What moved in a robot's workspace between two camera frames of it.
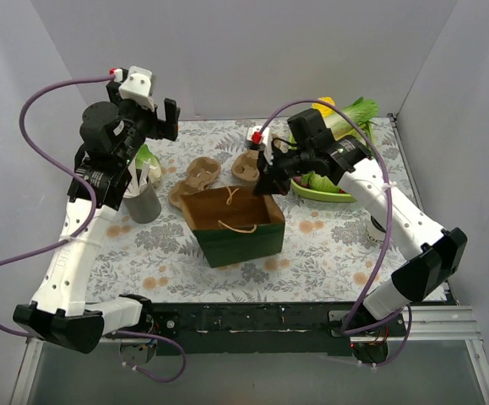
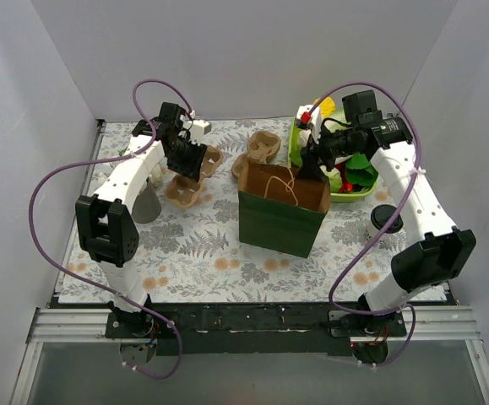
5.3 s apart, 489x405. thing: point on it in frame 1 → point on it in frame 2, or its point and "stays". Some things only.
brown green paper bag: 235,224 → 278,210
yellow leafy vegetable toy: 325,110 stays
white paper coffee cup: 374,232 stays
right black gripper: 276,169 → 315,153
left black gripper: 154,122 → 189,160
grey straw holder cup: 144,207 stays
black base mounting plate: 265,329 stays
